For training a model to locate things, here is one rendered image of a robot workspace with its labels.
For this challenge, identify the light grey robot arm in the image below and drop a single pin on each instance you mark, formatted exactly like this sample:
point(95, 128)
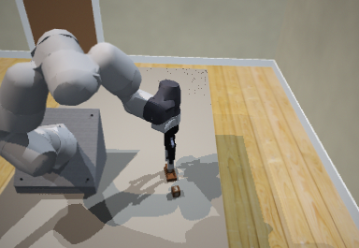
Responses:
point(72, 78)

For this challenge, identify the brown wooden tray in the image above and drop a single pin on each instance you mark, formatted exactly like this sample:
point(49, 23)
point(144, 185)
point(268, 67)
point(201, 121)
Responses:
point(171, 175)

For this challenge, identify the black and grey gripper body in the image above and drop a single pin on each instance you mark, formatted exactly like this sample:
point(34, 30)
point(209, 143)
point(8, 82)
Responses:
point(171, 132)

